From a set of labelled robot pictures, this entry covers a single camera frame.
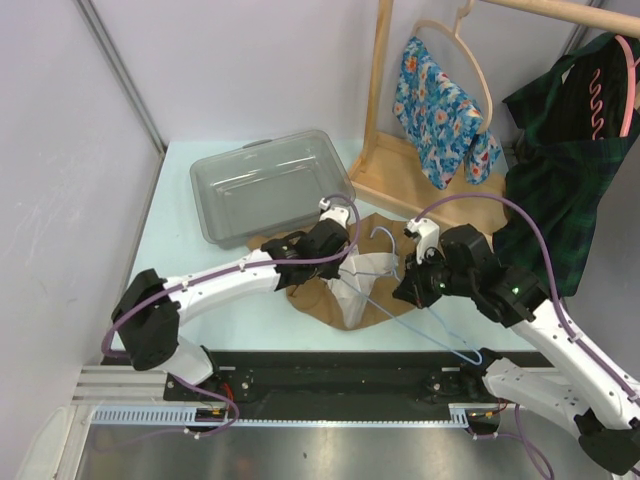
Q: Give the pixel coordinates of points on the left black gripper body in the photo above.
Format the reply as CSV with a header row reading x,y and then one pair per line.
x,y
326,271

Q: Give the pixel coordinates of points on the wooden clothes rack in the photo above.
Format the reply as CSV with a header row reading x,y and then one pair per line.
x,y
387,172

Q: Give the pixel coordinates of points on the clear plastic tray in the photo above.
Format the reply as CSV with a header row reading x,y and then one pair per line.
x,y
266,187

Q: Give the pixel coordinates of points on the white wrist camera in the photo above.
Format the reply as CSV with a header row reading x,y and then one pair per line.
x,y
334,212
425,234

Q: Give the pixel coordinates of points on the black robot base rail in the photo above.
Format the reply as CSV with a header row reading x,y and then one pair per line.
x,y
336,387

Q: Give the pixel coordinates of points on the tan garment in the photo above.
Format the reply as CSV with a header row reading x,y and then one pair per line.
x,y
314,297

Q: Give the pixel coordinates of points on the green plaid garment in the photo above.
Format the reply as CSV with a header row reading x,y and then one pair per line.
x,y
562,174

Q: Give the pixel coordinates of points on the pink plastic hanger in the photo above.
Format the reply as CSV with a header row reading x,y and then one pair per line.
x,y
612,89

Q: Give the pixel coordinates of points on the blue floral skirt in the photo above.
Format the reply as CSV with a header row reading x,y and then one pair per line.
x,y
441,121

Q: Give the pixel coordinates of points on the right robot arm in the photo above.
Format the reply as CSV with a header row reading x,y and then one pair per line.
x,y
599,406

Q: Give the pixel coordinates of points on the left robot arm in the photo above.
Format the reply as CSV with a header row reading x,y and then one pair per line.
x,y
152,310

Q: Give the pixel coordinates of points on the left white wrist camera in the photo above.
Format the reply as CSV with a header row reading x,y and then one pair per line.
x,y
334,212

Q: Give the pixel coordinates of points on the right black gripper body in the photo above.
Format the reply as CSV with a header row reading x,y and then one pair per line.
x,y
432,278

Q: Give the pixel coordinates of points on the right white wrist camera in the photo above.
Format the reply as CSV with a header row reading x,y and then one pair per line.
x,y
425,234

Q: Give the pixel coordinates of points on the blue wire hanger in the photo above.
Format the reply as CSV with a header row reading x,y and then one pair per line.
x,y
364,291

